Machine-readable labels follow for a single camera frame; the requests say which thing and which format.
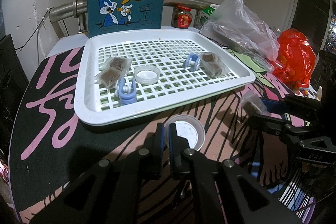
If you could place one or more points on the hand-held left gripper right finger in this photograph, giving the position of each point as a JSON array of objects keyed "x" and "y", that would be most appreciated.
[{"x": 172, "y": 140}]

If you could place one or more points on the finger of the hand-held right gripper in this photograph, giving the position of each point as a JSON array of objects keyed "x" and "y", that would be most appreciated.
[
  {"x": 267, "y": 124},
  {"x": 283, "y": 106}
]

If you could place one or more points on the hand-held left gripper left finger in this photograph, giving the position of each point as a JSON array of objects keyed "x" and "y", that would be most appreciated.
[{"x": 162, "y": 134}]

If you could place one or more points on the clear plastic cup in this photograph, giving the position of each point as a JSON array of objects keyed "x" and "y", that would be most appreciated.
[{"x": 191, "y": 132}]

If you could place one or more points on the blue white plastic clip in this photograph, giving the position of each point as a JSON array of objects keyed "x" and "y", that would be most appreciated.
[
  {"x": 127, "y": 98},
  {"x": 190, "y": 61}
]

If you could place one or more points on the clear white round lid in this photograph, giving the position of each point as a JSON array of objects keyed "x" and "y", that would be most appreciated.
[{"x": 147, "y": 74}]

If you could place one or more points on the white slotted plastic tray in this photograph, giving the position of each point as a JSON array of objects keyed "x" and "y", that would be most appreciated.
[{"x": 86, "y": 111}]

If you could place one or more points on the person's right hand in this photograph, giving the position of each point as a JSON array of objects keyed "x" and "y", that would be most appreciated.
[{"x": 309, "y": 167}]

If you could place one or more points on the small clear plastic box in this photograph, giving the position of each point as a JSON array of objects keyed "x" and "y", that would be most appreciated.
[{"x": 263, "y": 62}]

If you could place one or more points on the red plastic bag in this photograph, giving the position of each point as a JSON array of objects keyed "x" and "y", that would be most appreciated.
[{"x": 294, "y": 56}]

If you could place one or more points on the small glass jar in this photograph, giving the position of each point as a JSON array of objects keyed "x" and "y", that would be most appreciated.
[{"x": 276, "y": 31}]

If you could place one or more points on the clear plastic bag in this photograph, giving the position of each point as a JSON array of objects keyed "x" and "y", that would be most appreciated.
[{"x": 236, "y": 27}]

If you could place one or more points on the dark window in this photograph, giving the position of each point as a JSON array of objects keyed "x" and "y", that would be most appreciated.
[{"x": 312, "y": 11}]

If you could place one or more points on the pink black printed mat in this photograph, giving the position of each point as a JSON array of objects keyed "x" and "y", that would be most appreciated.
[{"x": 52, "y": 134}]

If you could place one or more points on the glass jar red label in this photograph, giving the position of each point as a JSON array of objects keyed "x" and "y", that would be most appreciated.
[{"x": 182, "y": 18}]

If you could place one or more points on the green white carton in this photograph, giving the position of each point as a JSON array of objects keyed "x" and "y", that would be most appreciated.
[{"x": 203, "y": 18}]

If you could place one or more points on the steel railing pipe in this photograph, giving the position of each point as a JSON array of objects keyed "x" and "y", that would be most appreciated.
[{"x": 65, "y": 8}]

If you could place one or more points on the black chair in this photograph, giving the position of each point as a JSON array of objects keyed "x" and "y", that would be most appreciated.
[{"x": 10, "y": 77}]

